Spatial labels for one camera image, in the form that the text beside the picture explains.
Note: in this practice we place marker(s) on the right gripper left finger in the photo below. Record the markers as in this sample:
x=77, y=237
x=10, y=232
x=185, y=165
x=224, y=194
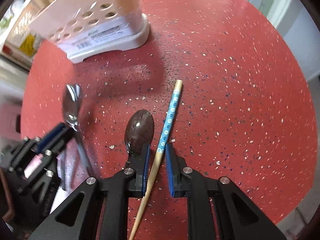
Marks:
x=98, y=208

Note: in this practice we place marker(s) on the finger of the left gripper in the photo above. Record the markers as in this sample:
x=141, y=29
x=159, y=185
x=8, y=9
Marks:
x=52, y=134

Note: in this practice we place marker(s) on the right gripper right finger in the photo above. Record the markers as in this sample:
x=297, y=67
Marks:
x=217, y=208

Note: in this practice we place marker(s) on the clear grey spoon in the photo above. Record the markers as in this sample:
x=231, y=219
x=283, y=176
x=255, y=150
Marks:
x=71, y=104

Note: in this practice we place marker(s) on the blue patterned wooden chopstick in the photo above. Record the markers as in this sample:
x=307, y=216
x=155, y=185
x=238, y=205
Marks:
x=159, y=154

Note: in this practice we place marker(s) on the dark brown spoon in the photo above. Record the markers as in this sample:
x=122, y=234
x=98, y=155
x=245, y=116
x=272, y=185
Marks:
x=139, y=131

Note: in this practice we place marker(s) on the pink plastic stool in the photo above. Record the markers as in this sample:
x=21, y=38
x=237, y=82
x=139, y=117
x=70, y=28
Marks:
x=11, y=121

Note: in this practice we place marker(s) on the beige perforated storage cart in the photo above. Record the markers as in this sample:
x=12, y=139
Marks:
x=18, y=42

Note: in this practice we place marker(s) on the pink utensil holder caddy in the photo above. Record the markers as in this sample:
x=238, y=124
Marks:
x=83, y=28

